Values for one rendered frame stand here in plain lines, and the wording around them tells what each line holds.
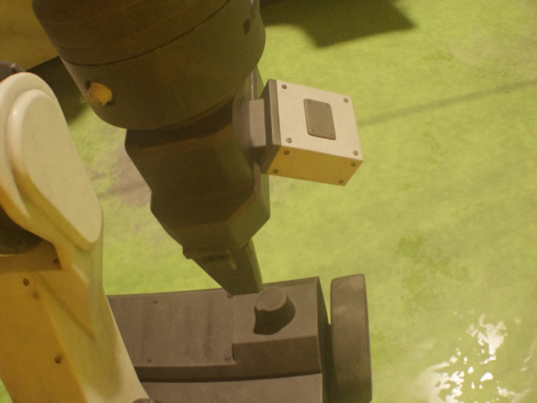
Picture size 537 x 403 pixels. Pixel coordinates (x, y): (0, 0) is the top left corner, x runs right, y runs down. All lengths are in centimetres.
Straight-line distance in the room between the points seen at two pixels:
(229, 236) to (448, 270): 73
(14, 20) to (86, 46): 163
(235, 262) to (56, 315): 20
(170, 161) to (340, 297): 50
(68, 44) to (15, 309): 29
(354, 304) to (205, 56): 53
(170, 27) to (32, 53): 168
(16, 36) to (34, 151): 150
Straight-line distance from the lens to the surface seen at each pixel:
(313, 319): 69
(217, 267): 28
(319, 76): 140
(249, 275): 31
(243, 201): 26
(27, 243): 39
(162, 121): 22
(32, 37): 184
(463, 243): 101
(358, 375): 70
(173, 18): 19
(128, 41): 19
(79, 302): 44
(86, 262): 42
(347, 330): 69
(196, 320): 75
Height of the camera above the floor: 80
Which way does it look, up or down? 44 degrees down
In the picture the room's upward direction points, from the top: 18 degrees counter-clockwise
